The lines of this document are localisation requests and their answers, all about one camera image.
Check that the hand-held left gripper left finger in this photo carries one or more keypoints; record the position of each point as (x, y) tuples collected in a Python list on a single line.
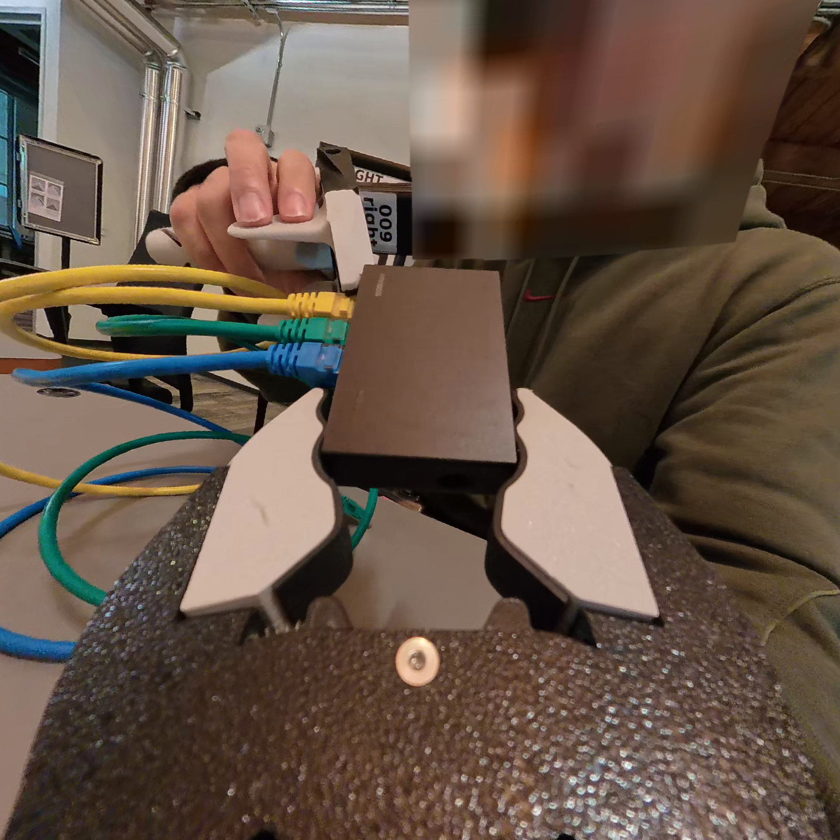
[(262, 512)]

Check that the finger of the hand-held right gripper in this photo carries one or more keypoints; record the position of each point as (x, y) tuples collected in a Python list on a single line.
[(351, 236)]

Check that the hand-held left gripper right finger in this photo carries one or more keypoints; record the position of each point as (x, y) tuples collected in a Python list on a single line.
[(577, 518)]

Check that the black network switch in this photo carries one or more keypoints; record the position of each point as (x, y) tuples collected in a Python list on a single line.
[(420, 367)]

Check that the person's right hand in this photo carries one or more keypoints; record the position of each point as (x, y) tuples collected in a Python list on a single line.
[(249, 177)]

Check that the vertical metal pipe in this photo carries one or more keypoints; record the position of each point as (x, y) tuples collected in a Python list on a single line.
[(172, 124), (148, 131)]

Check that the person's olive hoodie torso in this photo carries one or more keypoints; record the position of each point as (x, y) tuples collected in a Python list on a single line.
[(623, 341)]

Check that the grey notice board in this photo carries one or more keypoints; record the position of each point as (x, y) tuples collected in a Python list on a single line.
[(62, 190)]

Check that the thin wall conduit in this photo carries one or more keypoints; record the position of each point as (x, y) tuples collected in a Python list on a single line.
[(275, 85)]

